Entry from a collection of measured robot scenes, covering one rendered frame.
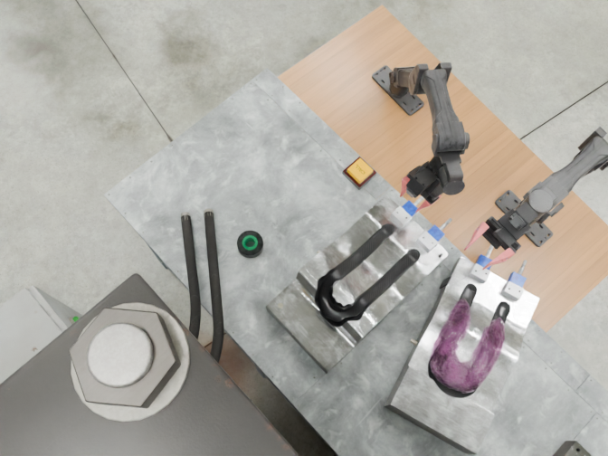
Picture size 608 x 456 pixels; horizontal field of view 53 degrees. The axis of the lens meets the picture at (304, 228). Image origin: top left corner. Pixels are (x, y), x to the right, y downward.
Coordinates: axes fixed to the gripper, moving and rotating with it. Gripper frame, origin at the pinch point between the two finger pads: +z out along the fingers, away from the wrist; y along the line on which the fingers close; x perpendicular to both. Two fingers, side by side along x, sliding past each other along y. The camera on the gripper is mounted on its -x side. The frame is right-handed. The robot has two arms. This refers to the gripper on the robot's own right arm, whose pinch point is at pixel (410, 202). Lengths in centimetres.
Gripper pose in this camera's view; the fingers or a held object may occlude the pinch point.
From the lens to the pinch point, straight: 176.5
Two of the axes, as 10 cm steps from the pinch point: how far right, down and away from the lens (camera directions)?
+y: 6.9, 6.9, -2.2
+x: 6.1, -3.9, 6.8
